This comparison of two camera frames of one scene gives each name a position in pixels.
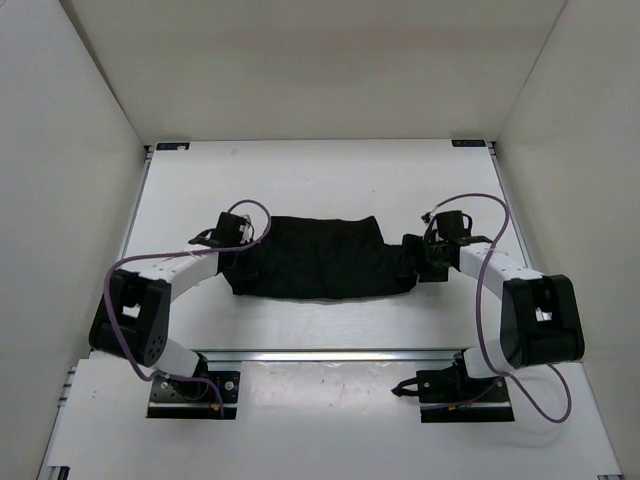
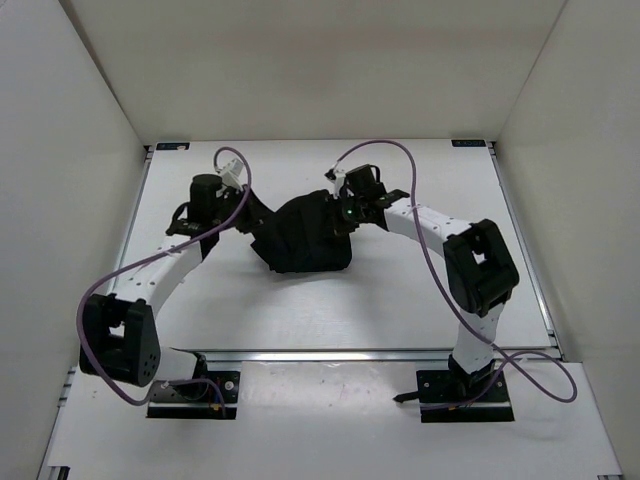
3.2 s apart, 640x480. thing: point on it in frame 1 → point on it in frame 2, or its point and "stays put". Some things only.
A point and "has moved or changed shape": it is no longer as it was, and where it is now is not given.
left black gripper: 247,271 → 259,213
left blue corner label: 173,145 stays put
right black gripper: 414,246 → 346,197
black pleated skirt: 319,258 has moved or changed shape
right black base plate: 451,395 stays put
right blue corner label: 469,143 stays put
